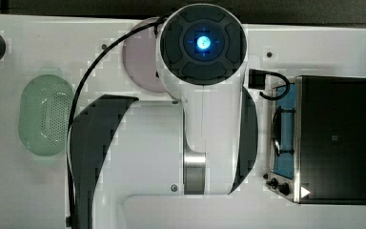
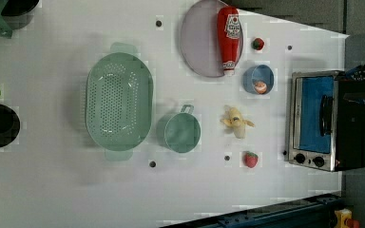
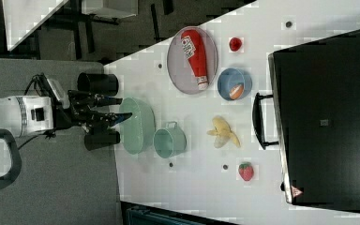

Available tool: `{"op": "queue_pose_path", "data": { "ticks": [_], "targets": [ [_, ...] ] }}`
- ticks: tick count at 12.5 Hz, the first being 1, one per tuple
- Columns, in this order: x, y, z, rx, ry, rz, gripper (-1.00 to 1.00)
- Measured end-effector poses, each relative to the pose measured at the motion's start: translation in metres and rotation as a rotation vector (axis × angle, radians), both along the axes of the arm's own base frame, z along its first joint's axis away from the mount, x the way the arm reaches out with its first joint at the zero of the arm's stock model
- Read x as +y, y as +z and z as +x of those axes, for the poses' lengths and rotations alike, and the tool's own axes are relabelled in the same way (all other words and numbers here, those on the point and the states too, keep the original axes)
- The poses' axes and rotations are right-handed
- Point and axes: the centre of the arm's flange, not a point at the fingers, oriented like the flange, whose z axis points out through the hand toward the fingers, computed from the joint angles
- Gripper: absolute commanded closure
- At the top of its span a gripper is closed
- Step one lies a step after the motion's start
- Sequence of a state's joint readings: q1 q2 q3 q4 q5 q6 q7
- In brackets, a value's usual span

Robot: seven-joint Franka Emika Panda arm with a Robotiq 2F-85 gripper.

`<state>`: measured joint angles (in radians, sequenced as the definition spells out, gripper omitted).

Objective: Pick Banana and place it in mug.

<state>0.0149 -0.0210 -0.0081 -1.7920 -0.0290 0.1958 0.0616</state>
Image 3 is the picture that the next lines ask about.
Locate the peeled yellow banana toy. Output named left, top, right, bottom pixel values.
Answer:
left=207, top=116, right=241, bottom=148

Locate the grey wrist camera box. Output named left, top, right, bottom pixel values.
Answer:
left=47, top=78, right=70, bottom=109

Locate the blue bowl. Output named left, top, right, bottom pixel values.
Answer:
left=217, top=68, right=252, bottom=101

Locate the large red strawberry toy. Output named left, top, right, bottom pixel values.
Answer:
left=238, top=162, right=254, bottom=181

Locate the red ketchup bottle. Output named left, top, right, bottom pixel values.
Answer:
left=181, top=29, right=209, bottom=90

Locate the green metal mug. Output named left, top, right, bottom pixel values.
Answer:
left=153, top=121, right=187, bottom=158

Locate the small red strawberry toy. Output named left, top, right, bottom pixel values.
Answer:
left=229, top=37, right=242, bottom=52

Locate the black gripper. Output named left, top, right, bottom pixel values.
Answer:
left=53, top=90, right=132, bottom=130

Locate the black cylinder cup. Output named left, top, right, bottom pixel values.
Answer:
left=83, top=129, right=121, bottom=151
left=77, top=73, right=119, bottom=96

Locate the grey round plate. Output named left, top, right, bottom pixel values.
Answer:
left=167, top=26, right=218, bottom=95

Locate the black toaster oven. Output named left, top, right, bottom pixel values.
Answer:
left=268, top=29, right=360, bottom=213

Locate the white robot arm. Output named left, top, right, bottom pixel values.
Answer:
left=0, top=90, right=132, bottom=189

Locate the green perforated colander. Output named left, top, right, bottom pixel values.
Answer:
left=119, top=97, right=156, bottom=155

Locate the orange slice toy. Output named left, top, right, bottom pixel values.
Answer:
left=230, top=84, right=244, bottom=100

